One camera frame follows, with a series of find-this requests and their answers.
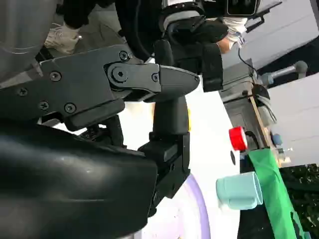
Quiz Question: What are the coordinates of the wooden slat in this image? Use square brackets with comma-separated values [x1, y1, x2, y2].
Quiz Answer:
[248, 92, 283, 168]

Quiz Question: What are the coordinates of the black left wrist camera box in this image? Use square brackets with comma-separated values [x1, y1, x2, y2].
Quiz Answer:
[226, 0, 259, 17]

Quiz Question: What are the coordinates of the pale green mug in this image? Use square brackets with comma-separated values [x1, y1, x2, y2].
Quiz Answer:
[215, 171, 264, 210]

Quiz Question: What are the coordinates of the red round button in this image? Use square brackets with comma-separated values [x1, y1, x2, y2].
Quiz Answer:
[229, 126, 249, 151]

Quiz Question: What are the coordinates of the thin black workshop cable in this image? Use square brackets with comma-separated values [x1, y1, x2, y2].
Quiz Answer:
[238, 47, 257, 84]

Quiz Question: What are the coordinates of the grey workshop cabinet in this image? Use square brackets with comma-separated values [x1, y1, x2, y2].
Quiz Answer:
[221, 58, 257, 151]

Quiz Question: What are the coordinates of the lilac plate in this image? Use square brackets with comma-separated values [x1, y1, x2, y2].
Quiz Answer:
[136, 174, 211, 239]

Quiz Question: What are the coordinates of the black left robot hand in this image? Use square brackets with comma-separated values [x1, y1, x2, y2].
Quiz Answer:
[154, 18, 229, 93]

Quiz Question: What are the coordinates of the green cloth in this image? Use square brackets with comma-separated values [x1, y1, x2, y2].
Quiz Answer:
[248, 148, 306, 239]

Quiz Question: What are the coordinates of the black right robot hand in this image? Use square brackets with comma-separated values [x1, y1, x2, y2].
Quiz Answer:
[0, 0, 201, 239]

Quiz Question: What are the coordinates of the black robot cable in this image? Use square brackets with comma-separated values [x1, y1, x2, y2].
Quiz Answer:
[121, 0, 162, 63]

